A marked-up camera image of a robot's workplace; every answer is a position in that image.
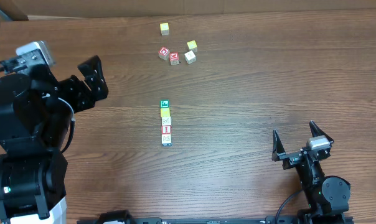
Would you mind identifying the yellow block letter B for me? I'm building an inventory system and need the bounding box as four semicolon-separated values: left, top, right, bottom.
160;108;171;118

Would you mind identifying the red block with circle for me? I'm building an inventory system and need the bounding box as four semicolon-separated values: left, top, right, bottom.
158;47;170;60

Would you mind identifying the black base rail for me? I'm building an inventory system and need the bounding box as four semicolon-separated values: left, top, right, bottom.
77;210;355;224

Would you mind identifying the yellow block upper right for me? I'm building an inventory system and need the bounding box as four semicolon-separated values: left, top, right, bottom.
187;40;198;52

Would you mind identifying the red block letter M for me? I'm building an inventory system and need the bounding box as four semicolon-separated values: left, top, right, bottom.
169;52;180;65

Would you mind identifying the cardboard back wall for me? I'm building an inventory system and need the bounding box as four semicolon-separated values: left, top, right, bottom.
0;0;376;20

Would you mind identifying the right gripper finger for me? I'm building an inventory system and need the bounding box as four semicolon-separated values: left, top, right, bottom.
271;129;288;162
309;120;334;142

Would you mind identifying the red block letter I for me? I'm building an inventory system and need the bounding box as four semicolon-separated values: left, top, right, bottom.
161;125;172;134

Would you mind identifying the white block right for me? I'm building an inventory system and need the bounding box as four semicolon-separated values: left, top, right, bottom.
184;50;197;64

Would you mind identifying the yellow block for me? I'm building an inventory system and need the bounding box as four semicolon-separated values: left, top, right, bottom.
187;40;198;52
159;22;170;35

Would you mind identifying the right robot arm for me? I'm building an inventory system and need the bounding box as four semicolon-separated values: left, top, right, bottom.
272;121;353;224

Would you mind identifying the green letter block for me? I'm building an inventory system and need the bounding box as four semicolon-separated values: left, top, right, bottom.
160;100;170;108

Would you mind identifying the white block with blue side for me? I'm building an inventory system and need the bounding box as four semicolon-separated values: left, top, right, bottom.
161;134;172;146

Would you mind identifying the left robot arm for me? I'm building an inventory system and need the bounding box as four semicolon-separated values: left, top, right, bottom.
0;50;108;222

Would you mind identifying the white block green side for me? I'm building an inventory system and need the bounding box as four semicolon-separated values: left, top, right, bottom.
161;116;171;126

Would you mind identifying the yellow block far top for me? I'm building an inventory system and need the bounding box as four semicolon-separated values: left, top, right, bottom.
159;22;170;35

